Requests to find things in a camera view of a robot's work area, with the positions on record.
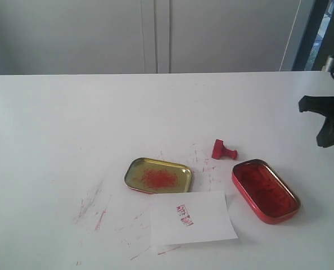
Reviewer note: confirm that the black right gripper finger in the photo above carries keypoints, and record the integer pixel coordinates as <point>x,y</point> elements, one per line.
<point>325,137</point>

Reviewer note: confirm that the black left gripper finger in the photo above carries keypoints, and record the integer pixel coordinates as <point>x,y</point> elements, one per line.
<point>319,105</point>

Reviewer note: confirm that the red stamp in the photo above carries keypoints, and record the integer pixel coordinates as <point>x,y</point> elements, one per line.
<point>220,151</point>

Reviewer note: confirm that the red ink pad tin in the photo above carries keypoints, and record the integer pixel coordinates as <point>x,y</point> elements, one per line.
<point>266,193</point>

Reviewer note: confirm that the white paper sheet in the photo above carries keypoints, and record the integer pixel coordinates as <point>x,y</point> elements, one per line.
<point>191,217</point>

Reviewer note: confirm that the gold tin lid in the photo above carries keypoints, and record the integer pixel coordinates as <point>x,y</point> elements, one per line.
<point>157,176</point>

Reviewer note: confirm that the white cabinet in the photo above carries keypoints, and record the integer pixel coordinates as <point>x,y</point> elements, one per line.
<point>129,37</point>

